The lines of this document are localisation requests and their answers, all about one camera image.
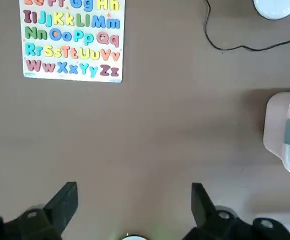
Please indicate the colourful alphabet puzzle board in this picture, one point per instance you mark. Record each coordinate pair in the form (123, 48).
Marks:
(71, 61)

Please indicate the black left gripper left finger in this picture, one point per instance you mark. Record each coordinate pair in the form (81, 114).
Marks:
(57, 210)

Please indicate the white desk lamp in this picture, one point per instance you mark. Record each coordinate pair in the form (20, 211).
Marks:
(275, 8)

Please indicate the pink plastic bin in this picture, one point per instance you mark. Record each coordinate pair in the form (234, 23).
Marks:
(275, 125)

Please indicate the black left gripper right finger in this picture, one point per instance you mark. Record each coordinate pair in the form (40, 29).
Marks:
(203, 212)

